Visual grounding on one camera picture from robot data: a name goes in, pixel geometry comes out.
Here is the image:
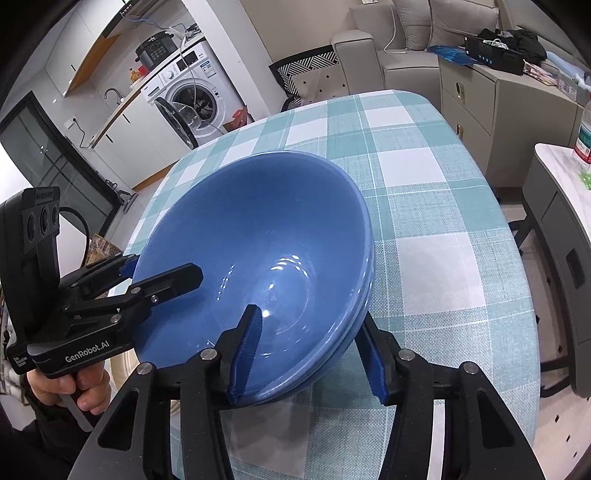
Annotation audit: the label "floor mop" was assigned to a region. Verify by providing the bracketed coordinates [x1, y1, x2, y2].
[104, 180, 139, 210]

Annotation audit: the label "person's left forearm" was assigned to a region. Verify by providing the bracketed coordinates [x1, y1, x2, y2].
[0, 392, 98, 480]

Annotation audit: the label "white lower kitchen cabinets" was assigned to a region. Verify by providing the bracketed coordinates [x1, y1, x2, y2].
[90, 85, 195, 190]

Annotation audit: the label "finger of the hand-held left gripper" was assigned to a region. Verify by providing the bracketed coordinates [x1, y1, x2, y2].
[62, 262, 204, 325]
[59, 252, 142, 299]

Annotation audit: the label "red paper bag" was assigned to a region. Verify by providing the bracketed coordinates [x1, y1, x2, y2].
[224, 106, 250, 134]

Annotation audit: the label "light blue pillow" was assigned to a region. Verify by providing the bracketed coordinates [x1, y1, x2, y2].
[545, 53, 583, 77]

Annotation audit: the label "black pressure cooker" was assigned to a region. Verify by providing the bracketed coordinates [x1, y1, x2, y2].
[135, 31, 178, 68]

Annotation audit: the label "blue plastic bag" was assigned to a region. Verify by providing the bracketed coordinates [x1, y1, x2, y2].
[427, 45, 476, 65]

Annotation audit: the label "beige side cabinet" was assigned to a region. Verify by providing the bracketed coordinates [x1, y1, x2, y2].
[438, 58, 587, 188]

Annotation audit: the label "tissue box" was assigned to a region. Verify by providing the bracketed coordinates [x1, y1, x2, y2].
[556, 71, 583, 100]

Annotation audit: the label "printed cardboard box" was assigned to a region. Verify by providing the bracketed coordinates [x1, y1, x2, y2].
[85, 233, 123, 268]

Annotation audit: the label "black jacket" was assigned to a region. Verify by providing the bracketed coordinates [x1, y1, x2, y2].
[475, 28, 548, 63]

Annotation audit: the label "beige sofa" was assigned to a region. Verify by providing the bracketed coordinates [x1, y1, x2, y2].
[332, 0, 591, 93]

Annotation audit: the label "marble top side table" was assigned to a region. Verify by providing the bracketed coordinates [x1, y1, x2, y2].
[508, 143, 591, 402]

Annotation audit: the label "person's left hand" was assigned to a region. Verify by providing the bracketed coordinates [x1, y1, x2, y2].
[25, 361, 112, 417]

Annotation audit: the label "light blue bowl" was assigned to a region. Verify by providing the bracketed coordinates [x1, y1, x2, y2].
[240, 249, 375, 406]

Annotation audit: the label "black open box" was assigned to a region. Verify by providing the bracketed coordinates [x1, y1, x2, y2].
[464, 37, 527, 75]

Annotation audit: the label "silver range hood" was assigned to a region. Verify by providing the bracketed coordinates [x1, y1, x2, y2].
[117, 0, 153, 19]

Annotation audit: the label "dark glass door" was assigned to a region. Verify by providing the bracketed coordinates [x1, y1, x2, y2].
[0, 90, 116, 232]

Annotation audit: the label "black white patterned cushion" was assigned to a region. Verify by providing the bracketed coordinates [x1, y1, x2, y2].
[269, 46, 347, 112]

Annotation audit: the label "printed papers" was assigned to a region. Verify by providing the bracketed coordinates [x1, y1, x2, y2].
[524, 62, 557, 86]

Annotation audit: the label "white kitchen cabinets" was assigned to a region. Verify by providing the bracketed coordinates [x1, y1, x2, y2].
[90, 85, 195, 190]
[44, 0, 139, 97]

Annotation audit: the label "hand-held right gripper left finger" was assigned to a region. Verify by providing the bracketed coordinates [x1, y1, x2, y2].
[69, 304, 264, 480]

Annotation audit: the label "white washing machine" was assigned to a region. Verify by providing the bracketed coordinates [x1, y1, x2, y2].
[141, 37, 247, 151]

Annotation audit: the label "white charging cable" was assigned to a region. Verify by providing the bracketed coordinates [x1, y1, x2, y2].
[383, 7, 407, 54]

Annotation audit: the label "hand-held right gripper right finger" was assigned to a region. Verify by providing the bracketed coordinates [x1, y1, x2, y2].
[355, 316, 548, 480]

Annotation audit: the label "clear plastic water bottle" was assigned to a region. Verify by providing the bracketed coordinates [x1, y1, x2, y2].
[573, 99, 591, 162]

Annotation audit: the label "white upper kitchen cabinets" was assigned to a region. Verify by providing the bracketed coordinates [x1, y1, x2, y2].
[44, 0, 139, 97]

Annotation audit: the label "grey sofa cushion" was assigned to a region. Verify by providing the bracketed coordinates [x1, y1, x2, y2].
[429, 0, 502, 47]
[392, 0, 435, 51]

